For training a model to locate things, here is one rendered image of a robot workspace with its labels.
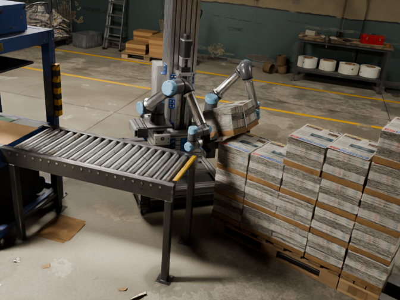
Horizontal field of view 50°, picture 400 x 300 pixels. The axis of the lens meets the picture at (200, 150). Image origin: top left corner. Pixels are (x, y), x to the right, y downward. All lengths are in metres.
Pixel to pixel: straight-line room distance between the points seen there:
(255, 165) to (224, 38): 6.94
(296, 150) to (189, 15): 1.48
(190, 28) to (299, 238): 1.94
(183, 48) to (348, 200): 1.81
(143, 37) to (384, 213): 7.77
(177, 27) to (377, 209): 2.13
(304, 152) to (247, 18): 7.02
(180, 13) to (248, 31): 6.22
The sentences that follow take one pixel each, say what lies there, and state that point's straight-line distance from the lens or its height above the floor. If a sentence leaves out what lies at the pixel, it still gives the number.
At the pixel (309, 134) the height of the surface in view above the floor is 1.07.
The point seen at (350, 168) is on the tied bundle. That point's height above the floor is 0.97.
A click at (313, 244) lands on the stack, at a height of 0.29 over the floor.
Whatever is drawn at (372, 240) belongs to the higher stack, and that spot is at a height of 0.52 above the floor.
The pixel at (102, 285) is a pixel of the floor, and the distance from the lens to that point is 3.25.
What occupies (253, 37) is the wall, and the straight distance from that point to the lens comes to 9.89.
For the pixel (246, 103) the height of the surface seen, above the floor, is 1.10.
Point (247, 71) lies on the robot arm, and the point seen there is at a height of 1.31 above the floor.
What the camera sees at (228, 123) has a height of 0.99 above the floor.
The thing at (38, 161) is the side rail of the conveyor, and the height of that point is 0.76.
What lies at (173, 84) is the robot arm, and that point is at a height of 1.28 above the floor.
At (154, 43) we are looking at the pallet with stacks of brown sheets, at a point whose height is 0.43.
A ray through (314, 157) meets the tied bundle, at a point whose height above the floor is 0.96.
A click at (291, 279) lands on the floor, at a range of 3.46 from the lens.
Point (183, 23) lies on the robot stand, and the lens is 3.76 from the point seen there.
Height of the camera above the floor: 2.17
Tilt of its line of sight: 24 degrees down
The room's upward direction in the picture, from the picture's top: 5 degrees clockwise
